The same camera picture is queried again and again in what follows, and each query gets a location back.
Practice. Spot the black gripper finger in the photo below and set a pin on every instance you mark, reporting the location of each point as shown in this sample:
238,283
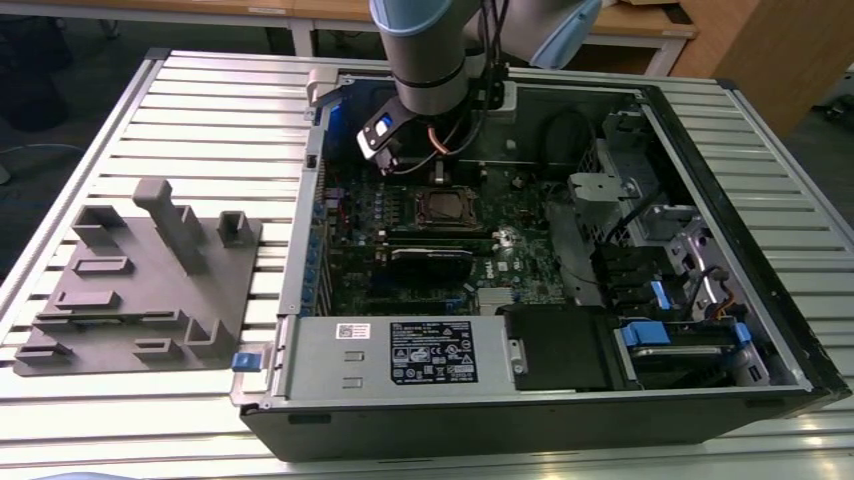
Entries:
441,172

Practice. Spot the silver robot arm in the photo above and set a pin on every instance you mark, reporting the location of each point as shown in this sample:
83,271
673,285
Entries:
427,65

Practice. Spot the black RAM slot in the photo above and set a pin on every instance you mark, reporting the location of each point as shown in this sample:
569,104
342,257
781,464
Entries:
441,234

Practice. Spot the black graphics card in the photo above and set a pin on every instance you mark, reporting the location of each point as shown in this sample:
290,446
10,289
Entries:
434,272

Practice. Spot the green motherboard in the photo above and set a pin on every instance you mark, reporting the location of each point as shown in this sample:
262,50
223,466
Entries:
527,250

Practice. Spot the silver metal drive cage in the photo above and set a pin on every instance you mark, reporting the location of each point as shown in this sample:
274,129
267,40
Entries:
603,187

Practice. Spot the small silver heatsink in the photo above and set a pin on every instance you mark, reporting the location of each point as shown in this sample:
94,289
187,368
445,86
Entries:
497,296

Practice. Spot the black disk bay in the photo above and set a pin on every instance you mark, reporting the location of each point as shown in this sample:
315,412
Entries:
627,270

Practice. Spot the black plastic shroud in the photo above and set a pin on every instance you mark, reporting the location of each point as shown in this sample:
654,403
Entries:
561,350

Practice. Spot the small blue disk carrier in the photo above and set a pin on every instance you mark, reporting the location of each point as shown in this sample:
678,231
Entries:
659,295

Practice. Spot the silver power supply unit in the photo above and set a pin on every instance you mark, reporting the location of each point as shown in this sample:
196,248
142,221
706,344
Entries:
321,360

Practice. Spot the blue case latch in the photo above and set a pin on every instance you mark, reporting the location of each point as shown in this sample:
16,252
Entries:
247,362

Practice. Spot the gray parts rack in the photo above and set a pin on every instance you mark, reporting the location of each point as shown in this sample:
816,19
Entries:
154,300

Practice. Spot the black open PC case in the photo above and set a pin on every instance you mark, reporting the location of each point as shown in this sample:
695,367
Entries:
467,435

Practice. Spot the wooden cabinet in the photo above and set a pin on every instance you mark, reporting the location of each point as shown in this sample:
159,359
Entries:
768,45

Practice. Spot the black chair base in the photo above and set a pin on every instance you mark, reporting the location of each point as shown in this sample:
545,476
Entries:
842,107

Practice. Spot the blue round object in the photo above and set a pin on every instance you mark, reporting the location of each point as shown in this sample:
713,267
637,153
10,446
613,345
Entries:
87,476

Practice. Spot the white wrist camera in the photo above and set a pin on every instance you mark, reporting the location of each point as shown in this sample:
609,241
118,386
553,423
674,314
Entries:
381,130

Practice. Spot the wooden desk white frame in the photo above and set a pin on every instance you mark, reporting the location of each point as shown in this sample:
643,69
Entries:
100,4
634,27

